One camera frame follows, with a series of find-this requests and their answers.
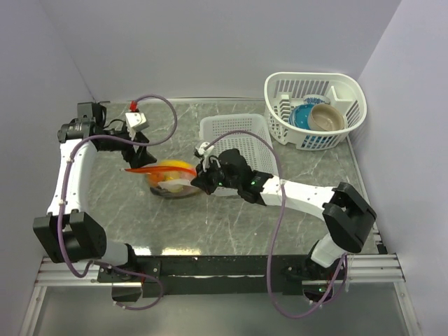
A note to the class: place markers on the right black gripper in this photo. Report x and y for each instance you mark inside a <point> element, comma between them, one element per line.
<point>201,180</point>

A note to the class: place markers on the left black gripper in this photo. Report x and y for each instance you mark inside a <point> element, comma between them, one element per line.
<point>142,157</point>

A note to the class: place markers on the clear zip top bag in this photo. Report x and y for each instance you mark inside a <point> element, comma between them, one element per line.
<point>155,177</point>

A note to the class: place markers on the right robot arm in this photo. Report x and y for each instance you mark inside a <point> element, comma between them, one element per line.
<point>348,216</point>

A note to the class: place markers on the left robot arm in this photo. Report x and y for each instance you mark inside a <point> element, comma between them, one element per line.
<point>67,231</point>

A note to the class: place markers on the white rectangular perforated basket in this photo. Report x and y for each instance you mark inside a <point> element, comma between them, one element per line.
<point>246,132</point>

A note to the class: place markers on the white round dish rack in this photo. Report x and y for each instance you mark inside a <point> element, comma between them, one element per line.
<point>283,91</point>

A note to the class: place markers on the beige bowl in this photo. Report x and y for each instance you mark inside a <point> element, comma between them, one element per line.
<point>325,118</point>

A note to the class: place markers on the blue white patterned plate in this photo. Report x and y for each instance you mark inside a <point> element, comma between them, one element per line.
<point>315,99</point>

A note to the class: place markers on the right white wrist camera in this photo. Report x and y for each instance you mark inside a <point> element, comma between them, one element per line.
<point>203,150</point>

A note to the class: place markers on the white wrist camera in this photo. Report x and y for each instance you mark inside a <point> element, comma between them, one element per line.
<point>203,150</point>
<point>136,121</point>

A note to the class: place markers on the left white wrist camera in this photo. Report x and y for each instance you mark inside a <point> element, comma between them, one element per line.
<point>136,121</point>

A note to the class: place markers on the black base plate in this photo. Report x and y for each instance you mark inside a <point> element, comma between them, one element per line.
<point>225,274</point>

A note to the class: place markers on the aluminium rail frame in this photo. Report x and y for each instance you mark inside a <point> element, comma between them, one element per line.
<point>224,295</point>

